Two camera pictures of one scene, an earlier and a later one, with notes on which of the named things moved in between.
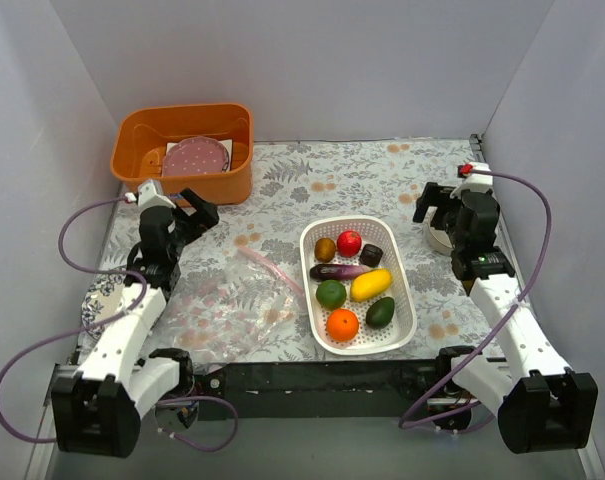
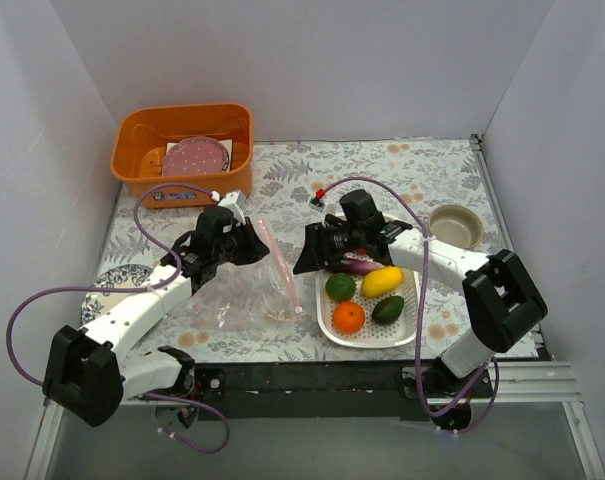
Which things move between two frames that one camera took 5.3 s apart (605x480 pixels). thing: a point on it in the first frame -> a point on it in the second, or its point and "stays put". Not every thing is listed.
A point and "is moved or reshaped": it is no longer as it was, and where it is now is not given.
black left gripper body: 193,220 -> 243,240
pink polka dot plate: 195,155 stays put
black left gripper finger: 184,219 -> 249,248
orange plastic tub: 204,148 stays put
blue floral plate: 103,300 stays put
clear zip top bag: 234,305 is moved or reshaped
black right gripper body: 433,205 -> 320,244
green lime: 331,294 -> 341,287
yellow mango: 369,284 is moved or reshaped
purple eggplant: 337,271 -> 358,266
